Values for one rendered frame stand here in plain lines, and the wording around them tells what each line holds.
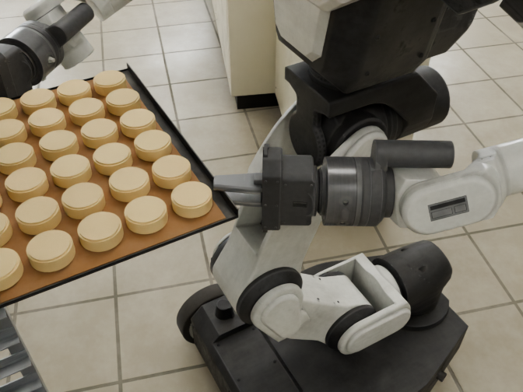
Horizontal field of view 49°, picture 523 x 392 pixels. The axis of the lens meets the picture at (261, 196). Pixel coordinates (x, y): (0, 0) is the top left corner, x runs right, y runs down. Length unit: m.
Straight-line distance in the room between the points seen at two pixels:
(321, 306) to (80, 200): 0.70
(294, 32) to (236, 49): 1.54
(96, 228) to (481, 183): 0.44
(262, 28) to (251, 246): 1.43
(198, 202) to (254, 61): 1.77
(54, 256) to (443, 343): 1.14
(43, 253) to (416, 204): 0.43
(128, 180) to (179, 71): 2.16
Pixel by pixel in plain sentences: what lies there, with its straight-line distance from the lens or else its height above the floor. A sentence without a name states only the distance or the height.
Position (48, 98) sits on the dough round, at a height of 0.97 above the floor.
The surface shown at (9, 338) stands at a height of 0.41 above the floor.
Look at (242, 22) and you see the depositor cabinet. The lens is 2.34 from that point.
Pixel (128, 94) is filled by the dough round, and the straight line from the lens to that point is 0.90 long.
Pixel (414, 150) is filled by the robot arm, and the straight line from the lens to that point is 0.72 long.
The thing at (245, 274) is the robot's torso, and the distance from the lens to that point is 1.07.
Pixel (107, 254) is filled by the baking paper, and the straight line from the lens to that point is 0.68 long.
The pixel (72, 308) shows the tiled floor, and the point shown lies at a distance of 1.88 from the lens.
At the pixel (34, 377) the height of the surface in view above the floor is 0.24.
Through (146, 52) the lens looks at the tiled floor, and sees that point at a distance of 3.07.
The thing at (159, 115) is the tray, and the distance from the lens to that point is 0.88.
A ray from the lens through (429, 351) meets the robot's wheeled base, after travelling 1.56.
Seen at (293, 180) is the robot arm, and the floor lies 0.99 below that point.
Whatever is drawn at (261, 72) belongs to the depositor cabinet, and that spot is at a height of 0.19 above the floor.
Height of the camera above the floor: 1.44
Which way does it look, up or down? 43 degrees down
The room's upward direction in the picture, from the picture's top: straight up
